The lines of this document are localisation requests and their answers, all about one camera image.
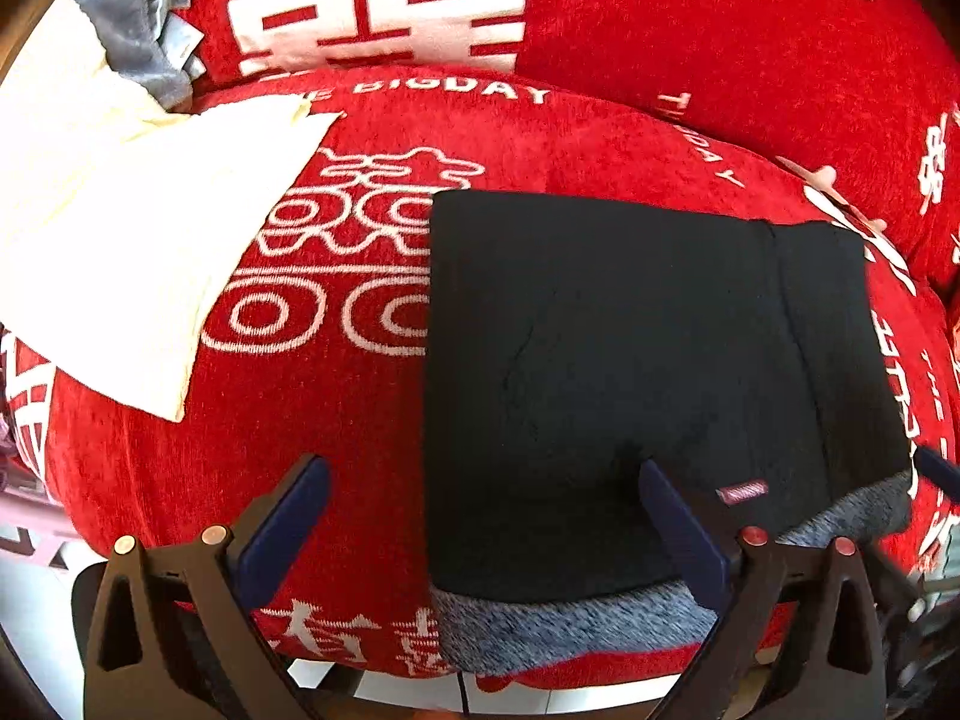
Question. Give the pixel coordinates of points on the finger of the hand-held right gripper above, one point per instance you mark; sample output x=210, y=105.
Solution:
x=939, y=469
x=896, y=585

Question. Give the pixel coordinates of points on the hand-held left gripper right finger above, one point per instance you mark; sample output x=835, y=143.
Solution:
x=682, y=532

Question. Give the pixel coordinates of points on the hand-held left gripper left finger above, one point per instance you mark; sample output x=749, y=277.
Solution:
x=289, y=525

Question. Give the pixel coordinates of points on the black pants with grey lining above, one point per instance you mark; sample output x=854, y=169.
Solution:
x=600, y=360

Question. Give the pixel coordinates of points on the red printed sofa cover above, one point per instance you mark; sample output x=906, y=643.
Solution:
x=337, y=427

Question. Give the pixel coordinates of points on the white cloth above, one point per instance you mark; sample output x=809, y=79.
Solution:
x=127, y=225

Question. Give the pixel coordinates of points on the red pillow with small print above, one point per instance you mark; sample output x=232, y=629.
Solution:
x=712, y=37

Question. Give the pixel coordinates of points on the red pillow with large print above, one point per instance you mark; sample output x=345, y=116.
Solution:
x=375, y=7

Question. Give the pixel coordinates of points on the grey cloth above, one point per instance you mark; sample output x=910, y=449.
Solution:
x=127, y=15

